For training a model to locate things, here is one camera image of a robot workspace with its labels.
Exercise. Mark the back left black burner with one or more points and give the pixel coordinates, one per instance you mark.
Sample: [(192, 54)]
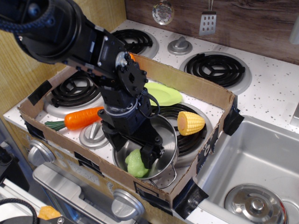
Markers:
[(138, 42)]

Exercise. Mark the silver oven knob left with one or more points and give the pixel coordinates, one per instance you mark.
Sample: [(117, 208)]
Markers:
[(39, 154)]

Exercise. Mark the silver stove knob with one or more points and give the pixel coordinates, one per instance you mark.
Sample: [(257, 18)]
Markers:
[(180, 47), (92, 136)]

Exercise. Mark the front right black burner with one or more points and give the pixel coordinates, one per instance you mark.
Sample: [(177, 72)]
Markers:
[(188, 145)]

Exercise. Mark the back right black burner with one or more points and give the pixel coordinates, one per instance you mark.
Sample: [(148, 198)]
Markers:
[(223, 69)]

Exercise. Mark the orange toy carrot cone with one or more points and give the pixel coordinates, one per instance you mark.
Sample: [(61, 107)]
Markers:
[(132, 57)]

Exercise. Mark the silver stove knob back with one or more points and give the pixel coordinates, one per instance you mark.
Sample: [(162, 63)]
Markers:
[(180, 47)]

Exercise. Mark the front left black burner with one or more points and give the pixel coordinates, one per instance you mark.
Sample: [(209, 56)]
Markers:
[(76, 93)]

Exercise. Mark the yellow toy corn cob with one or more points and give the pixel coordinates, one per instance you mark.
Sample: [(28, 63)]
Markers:
[(189, 123)]

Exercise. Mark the light green toy broccoli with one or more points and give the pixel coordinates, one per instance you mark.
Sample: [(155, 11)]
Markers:
[(135, 164)]

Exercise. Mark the hanging silver strainer ladle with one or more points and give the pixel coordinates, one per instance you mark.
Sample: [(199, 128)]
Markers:
[(163, 12)]

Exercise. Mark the black burner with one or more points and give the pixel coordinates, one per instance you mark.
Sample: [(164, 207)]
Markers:
[(223, 69), (76, 93), (188, 145), (138, 42)]

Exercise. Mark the steel pot lid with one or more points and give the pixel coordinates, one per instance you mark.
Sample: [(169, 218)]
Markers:
[(256, 204)]

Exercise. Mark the orange toy carrot with leaves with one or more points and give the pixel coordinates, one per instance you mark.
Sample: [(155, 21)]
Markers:
[(76, 120)]

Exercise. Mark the hanging silver spatula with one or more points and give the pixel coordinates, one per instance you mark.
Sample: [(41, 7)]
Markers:
[(208, 20)]

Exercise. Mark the stainless steel pan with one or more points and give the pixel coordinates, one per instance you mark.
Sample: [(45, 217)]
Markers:
[(162, 174)]

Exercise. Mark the silver oven knob right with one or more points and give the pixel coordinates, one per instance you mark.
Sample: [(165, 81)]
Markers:
[(125, 206)]

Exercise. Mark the silver oven door handle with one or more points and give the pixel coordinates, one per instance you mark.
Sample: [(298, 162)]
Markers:
[(81, 200)]

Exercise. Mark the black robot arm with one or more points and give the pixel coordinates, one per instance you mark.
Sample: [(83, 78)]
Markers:
[(57, 31)]

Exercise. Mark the grey toy sink basin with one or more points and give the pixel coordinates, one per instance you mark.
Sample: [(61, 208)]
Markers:
[(257, 153)]

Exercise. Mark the light green plastic plate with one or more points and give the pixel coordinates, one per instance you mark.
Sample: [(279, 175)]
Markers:
[(163, 94)]

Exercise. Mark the silver stove knob front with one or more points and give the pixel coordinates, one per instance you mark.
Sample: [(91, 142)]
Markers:
[(92, 136)]

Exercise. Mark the yellow orange object bottom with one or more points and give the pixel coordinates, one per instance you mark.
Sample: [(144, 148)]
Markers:
[(48, 212)]

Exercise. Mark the silver oven knob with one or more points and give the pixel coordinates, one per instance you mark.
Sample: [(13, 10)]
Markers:
[(39, 154), (125, 206)]

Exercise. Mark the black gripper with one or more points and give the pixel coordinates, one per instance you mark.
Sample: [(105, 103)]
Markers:
[(134, 124)]

